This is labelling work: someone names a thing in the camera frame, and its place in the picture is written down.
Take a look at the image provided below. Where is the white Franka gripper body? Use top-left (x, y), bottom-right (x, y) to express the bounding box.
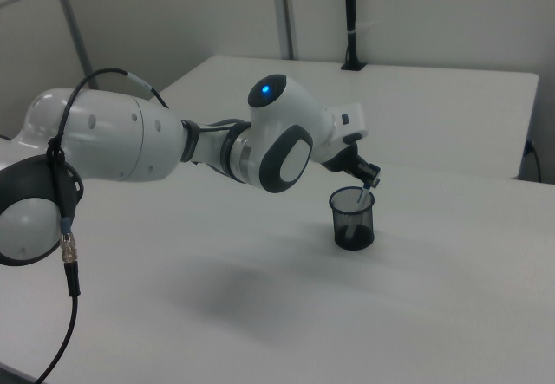
top-left (325, 101), bottom-right (369, 146)

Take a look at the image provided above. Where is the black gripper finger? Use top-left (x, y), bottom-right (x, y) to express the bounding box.
top-left (321, 143), bottom-right (362, 180)
top-left (351, 140), bottom-right (383, 190)

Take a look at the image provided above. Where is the blue and white marker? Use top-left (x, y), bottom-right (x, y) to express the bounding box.
top-left (344, 180), bottom-right (373, 240)

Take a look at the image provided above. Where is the black mesh pen cup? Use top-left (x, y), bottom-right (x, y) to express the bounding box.
top-left (328, 186), bottom-right (376, 251)

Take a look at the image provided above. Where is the white adjacent table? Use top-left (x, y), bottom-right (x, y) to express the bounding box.
top-left (158, 55), bottom-right (540, 181)

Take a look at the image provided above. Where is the white cable tie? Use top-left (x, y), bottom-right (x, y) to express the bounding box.
top-left (346, 22), bottom-right (378, 37)

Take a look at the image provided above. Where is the black clamped camera pole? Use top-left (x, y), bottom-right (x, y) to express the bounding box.
top-left (340, 0), bottom-right (368, 72)

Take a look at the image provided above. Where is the grey partition frame post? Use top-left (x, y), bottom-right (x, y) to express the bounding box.
top-left (271, 0), bottom-right (301, 61)
top-left (49, 0), bottom-right (97, 91)

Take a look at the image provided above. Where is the thin black cable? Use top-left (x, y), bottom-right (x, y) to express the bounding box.
top-left (526, 140), bottom-right (544, 183)

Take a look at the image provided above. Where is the black cable with silver connector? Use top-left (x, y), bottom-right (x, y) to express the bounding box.
top-left (25, 68), bottom-right (170, 384)

